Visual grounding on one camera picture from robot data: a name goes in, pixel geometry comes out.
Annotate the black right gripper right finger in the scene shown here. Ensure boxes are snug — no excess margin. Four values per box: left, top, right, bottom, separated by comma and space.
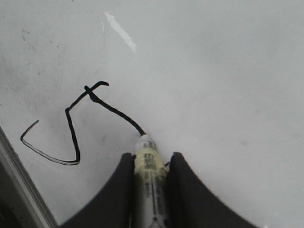
166, 152, 255, 228

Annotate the white whiteboard with aluminium frame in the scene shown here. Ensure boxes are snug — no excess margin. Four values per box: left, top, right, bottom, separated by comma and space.
0, 0, 304, 228

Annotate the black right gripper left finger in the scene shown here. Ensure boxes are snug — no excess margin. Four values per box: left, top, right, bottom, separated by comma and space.
61, 153, 134, 228

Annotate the white whiteboard marker with tape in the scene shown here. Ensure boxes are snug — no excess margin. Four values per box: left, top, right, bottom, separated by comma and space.
131, 134, 170, 228

